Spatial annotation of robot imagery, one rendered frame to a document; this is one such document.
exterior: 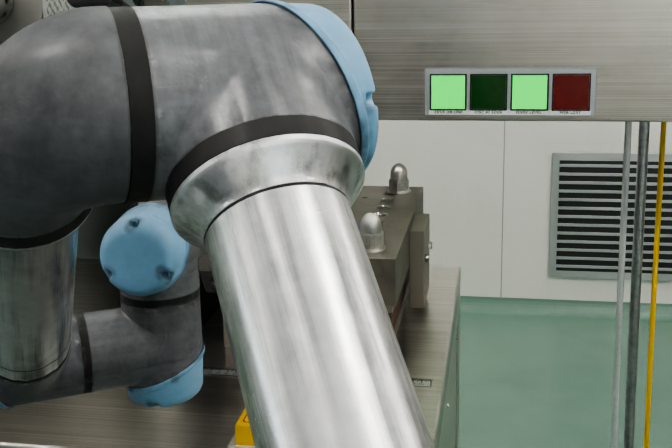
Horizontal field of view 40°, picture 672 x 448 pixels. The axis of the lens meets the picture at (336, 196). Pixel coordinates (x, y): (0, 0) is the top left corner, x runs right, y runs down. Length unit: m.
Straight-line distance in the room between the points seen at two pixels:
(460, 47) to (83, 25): 0.94
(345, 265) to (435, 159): 3.33
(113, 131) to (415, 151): 3.32
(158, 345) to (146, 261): 0.09
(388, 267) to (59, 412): 0.40
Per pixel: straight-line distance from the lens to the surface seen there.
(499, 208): 3.83
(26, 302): 0.69
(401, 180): 1.42
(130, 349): 0.87
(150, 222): 0.83
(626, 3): 1.41
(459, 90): 1.40
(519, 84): 1.40
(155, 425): 1.01
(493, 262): 3.89
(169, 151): 0.51
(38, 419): 1.05
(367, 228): 1.11
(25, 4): 1.22
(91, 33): 0.52
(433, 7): 1.40
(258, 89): 0.51
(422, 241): 1.25
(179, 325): 0.88
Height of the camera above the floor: 1.34
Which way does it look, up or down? 13 degrees down
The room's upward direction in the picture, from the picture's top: 1 degrees counter-clockwise
